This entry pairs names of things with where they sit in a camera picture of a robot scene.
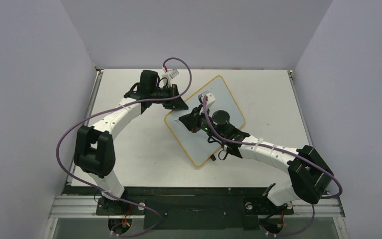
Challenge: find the purple cable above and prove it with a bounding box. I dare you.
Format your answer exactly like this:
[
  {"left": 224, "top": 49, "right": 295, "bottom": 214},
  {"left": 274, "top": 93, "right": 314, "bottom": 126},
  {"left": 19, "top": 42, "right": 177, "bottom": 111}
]
[
  {"left": 56, "top": 57, "right": 192, "bottom": 238},
  {"left": 202, "top": 96, "right": 343, "bottom": 238}
]

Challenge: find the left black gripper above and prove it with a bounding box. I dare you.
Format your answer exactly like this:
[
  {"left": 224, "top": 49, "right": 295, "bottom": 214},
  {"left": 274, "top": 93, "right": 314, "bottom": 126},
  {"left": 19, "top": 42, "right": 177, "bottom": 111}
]
[{"left": 150, "top": 84, "right": 188, "bottom": 110}]

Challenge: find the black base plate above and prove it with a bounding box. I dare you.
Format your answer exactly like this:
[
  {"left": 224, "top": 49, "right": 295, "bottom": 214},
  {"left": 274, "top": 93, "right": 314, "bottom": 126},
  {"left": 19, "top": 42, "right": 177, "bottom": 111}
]
[{"left": 63, "top": 185, "right": 298, "bottom": 234}]

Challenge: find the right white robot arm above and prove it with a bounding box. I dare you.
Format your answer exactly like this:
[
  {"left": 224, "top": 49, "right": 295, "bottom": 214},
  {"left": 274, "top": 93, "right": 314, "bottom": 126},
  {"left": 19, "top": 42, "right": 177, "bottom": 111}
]
[{"left": 178, "top": 105, "right": 333, "bottom": 213}]

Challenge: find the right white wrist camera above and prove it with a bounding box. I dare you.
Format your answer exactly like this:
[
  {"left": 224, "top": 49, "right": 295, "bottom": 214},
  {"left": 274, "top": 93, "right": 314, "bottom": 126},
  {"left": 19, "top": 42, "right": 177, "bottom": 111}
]
[{"left": 197, "top": 91, "right": 215, "bottom": 109}]

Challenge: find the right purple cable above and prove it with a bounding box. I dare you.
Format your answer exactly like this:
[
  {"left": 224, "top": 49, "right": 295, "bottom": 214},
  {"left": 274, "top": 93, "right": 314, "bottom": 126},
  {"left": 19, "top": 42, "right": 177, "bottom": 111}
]
[{"left": 202, "top": 96, "right": 343, "bottom": 238}]

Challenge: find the yellow-framed whiteboard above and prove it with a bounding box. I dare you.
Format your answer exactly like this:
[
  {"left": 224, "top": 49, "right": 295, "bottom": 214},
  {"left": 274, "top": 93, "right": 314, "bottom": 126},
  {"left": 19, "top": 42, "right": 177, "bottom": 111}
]
[{"left": 164, "top": 75, "right": 246, "bottom": 167}]

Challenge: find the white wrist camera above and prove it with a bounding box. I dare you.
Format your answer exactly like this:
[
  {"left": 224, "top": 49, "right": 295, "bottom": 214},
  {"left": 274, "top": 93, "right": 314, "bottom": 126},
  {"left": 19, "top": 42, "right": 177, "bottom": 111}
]
[
  {"left": 161, "top": 69, "right": 179, "bottom": 87},
  {"left": 197, "top": 91, "right": 215, "bottom": 109}
]

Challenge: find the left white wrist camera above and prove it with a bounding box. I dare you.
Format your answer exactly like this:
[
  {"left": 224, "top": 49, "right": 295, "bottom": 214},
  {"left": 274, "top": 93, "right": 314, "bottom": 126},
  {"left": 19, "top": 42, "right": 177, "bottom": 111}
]
[{"left": 161, "top": 69, "right": 179, "bottom": 87}]

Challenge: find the aluminium frame rail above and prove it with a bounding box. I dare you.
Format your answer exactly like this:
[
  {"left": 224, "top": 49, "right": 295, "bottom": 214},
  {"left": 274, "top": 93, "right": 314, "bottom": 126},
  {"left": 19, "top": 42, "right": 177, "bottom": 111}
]
[{"left": 49, "top": 196, "right": 345, "bottom": 219}]

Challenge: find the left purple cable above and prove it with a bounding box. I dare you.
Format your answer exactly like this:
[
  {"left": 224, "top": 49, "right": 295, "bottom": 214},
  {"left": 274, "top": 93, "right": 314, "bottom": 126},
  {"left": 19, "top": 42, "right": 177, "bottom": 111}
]
[{"left": 56, "top": 57, "right": 192, "bottom": 238}]

